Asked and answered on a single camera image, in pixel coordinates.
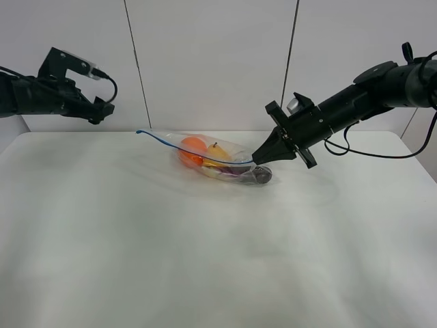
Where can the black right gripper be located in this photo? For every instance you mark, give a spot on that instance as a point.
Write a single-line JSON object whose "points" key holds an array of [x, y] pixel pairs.
{"points": [[293, 135]]}

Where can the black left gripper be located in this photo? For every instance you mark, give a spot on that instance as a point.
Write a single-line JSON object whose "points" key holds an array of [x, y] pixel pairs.
{"points": [[69, 100]]}

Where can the clear zip bag blue seal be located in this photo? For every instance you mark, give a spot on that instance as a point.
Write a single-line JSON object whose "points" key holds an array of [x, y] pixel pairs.
{"points": [[240, 155]]}

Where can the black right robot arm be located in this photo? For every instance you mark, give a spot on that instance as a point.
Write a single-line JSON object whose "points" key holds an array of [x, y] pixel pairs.
{"points": [[376, 91]]}

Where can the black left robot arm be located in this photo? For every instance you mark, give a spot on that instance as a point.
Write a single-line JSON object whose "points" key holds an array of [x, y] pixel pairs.
{"points": [[28, 95]]}

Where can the dark purple eggplant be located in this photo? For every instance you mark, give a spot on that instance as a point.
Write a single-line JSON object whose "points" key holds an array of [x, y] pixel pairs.
{"points": [[249, 175]]}

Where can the yellow pear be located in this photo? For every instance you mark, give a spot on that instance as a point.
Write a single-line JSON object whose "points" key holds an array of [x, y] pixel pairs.
{"points": [[216, 152]]}

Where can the orange fruit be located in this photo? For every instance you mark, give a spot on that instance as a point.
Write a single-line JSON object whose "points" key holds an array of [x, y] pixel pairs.
{"points": [[191, 147]]}

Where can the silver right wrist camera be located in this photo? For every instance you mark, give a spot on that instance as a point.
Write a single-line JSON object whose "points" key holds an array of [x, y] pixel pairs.
{"points": [[299, 103]]}

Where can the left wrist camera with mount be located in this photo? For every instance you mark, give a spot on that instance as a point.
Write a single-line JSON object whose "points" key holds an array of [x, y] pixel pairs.
{"points": [[58, 62]]}

